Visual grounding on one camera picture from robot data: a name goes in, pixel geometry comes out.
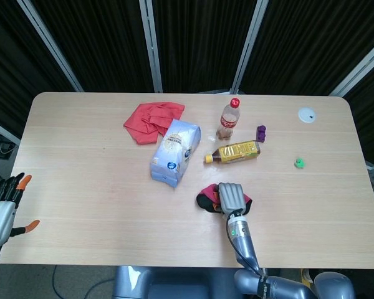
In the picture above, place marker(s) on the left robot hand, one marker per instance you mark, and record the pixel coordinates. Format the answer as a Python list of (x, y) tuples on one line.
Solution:
[(0, 215)]

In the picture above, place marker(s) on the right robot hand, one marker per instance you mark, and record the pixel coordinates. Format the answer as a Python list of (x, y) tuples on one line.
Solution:
[(232, 197)]

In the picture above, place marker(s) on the pink and black cloth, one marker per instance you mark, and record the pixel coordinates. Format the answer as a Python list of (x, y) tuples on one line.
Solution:
[(207, 199)]

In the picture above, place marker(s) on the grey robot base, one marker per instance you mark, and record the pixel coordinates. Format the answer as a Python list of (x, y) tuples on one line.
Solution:
[(174, 283)]

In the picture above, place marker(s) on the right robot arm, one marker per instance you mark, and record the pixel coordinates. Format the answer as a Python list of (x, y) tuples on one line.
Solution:
[(261, 264)]

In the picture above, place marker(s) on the yellow-label tea bottle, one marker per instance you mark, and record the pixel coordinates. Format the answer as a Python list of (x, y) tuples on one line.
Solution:
[(235, 152)]

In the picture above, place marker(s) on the red-capped cola bottle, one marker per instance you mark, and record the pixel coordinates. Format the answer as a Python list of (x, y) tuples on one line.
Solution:
[(229, 120)]

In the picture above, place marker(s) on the red cloth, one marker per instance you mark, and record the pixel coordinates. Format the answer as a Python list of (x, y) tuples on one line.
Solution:
[(149, 121)]

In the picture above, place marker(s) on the purple toy figure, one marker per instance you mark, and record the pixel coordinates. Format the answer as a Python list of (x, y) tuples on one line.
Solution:
[(261, 133)]

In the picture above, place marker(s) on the pale blue paper bag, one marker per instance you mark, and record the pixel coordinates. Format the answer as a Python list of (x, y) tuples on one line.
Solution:
[(176, 152)]

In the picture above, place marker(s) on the green toy figure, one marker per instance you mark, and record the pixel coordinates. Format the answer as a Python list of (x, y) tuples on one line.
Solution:
[(299, 163)]

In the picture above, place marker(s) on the white round table grommet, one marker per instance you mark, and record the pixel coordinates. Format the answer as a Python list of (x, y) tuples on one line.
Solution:
[(306, 115)]

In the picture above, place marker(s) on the grey screen frame post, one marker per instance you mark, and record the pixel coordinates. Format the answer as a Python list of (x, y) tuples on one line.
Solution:
[(249, 46), (358, 70), (151, 46), (50, 43)]

